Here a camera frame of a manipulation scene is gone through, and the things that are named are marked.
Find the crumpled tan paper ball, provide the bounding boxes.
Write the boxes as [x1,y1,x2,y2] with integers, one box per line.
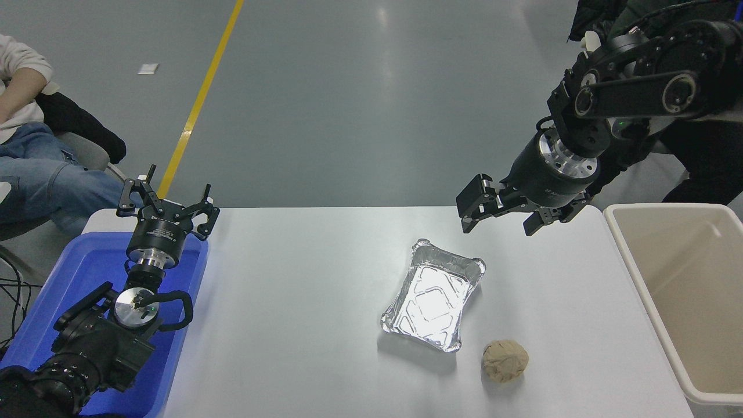
[481,339,530,384]

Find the black floor cables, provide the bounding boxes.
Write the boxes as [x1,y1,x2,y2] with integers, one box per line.
[0,255,44,349]

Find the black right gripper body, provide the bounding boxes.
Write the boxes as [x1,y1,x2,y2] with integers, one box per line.
[500,136,598,212]

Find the black jacket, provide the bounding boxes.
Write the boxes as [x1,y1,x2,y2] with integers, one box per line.
[35,92,127,164]
[568,0,627,42]

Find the blue plastic tray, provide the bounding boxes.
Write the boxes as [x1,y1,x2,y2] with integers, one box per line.
[0,231,210,418]

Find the person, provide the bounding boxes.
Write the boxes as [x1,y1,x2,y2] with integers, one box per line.
[0,34,143,242]
[592,0,743,205]

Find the rectangular foil tray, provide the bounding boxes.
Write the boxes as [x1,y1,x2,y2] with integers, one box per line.
[380,238,487,354]

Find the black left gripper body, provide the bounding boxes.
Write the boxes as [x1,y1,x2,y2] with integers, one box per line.
[127,209,192,260]

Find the large pale bin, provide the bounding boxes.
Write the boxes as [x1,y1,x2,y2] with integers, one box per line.
[604,203,743,418]

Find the grey chair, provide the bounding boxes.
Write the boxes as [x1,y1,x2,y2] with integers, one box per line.
[0,131,127,256]

